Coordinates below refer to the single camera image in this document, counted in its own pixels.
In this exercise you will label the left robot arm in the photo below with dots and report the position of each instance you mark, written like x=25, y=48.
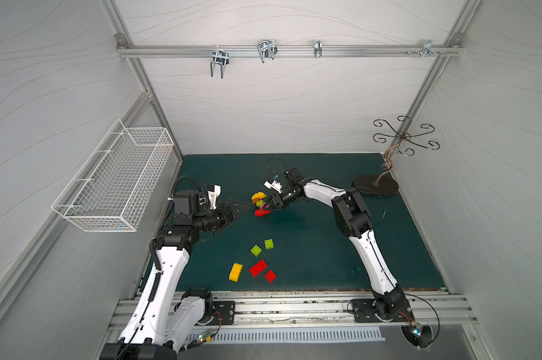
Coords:
x=158, y=329

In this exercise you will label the red small lego brick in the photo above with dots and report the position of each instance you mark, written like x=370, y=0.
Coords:
x=270, y=276

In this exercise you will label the right metal clip hook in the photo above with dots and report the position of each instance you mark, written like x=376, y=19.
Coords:
x=427, y=50

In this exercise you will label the metal clip hook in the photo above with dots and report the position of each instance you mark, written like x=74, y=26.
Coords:
x=220, y=59
x=267, y=49
x=318, y=49
x=427, y=50

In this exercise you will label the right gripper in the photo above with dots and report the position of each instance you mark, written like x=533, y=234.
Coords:
x=276, y=201

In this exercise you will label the yellow curved lego brick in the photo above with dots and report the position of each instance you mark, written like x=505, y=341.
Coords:
x=258, y=195

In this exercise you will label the left metal clip hook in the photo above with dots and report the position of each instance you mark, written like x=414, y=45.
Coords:
x=220, y=59

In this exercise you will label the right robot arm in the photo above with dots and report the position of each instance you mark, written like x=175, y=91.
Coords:
x=353, y=220

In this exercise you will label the yellow lego brick left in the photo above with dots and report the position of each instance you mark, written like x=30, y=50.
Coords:
x=235, y=272

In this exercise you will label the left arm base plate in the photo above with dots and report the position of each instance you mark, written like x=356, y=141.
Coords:
x=223, y=313

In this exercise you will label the horizontal aluminium rail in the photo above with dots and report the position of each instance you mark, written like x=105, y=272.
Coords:
x=284, y=51

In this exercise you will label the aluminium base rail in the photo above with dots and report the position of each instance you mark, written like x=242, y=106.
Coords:
x=332, y=308

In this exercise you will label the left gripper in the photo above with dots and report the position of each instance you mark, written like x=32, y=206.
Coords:
x=225, y=215

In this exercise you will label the white wire basket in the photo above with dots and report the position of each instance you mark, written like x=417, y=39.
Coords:
x=111, y=190

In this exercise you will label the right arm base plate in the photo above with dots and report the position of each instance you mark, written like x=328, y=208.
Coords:
x=365, y=310

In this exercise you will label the red long lego brick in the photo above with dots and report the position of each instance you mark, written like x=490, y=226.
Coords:
x=258, y=268

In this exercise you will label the black metal hook stand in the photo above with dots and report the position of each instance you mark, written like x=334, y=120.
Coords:
x=402, y=144

